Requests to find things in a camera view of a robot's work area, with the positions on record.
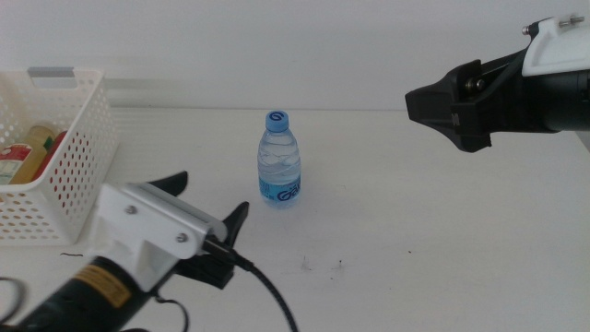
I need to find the clear water bottle blue cap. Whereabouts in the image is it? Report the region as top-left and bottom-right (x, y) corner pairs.
(256, 109), (302, 209)

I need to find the red soda can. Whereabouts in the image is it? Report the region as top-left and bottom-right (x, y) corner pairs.
(30, 130), (70, 183)

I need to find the yellow tea bottle white cap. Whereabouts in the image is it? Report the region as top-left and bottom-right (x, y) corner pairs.
(0, 123), (57, 186)

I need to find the white perforated plastic basket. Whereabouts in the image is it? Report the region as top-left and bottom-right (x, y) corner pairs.
(0, 66), (120, 247)

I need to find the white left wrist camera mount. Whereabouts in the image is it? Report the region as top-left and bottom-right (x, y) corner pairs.
(84, 181), (230, 294)

